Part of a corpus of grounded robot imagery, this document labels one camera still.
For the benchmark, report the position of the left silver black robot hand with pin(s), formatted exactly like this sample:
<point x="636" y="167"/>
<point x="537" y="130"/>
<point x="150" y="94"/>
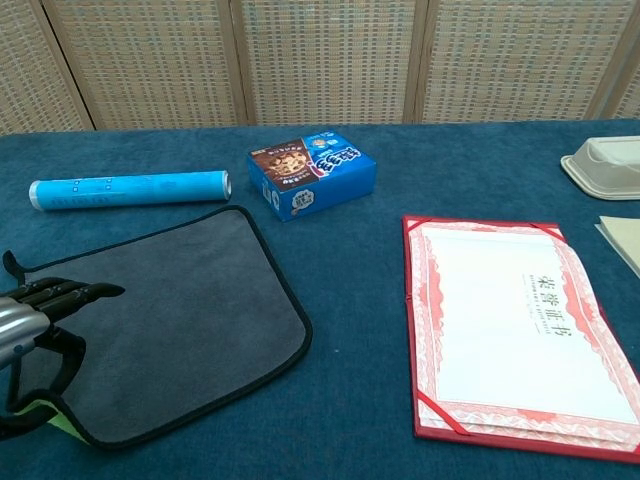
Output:
<point x="25" y="312"/>

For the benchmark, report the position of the grey and green cloth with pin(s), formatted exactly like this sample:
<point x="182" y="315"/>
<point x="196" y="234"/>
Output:
<point x="190" y="310"/>

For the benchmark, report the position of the white certificate red border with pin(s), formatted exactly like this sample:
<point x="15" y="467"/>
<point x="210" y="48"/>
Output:
<point x="500" y="325"/>

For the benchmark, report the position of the wooden rattan folding screen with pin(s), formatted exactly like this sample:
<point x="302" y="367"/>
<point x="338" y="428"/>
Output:
<point x="325" y="60"/>

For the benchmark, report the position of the dark blue tablecloth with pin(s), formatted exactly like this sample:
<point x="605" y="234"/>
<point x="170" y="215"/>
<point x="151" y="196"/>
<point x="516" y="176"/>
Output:
<point x="350" y="300"/>

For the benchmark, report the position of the red certificate folder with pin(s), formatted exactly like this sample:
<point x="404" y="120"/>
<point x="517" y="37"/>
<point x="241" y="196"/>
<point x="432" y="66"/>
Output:
<point x="407" y="260"/>

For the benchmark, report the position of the beige lidded food container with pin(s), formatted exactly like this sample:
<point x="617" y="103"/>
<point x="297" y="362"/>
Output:
<point x="605" y="172"/>

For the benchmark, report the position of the blue cling film roll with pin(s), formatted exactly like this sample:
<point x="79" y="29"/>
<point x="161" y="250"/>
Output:
<point x="125" y="189"/>

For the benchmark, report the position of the beige paper sheet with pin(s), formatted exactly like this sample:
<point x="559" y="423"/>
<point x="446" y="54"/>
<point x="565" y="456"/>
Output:
<point x="625" y="240"/>

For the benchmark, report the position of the blue cookie box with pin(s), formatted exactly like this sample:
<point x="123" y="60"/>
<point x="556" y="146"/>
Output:
<point x="320" y="170"/>

